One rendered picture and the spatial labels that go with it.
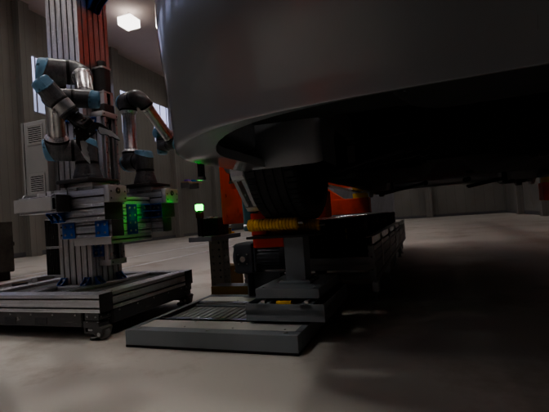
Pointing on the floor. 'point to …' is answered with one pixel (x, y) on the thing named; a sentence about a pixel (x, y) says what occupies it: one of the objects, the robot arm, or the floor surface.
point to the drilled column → (220, 261)
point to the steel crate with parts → (6, 251)
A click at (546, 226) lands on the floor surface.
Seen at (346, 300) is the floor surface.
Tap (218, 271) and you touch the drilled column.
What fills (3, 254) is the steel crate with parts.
